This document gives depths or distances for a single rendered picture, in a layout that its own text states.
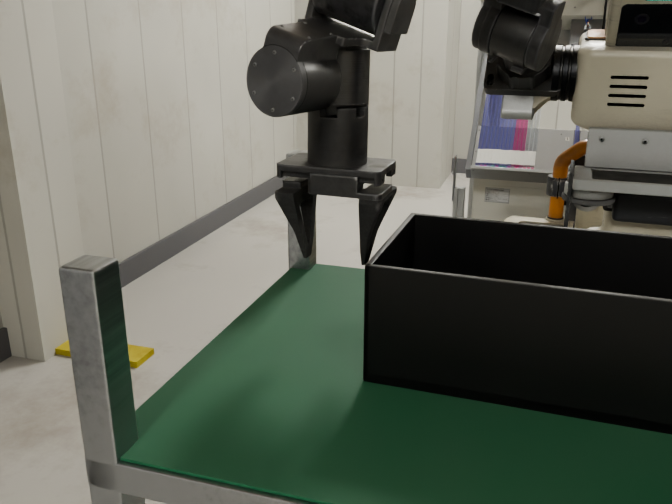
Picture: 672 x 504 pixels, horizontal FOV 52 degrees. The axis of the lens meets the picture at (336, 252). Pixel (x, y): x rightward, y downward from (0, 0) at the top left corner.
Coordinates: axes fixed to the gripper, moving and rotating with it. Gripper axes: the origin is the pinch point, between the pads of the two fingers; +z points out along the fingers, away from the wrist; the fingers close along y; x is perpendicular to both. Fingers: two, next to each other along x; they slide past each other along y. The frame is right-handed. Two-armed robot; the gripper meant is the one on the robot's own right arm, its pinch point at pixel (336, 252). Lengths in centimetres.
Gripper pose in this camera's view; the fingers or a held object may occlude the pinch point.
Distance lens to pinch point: 68.5
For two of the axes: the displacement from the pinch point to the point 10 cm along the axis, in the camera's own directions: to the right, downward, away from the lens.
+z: -0.1, 9.5, 3.2
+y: 9.5, 1.1, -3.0
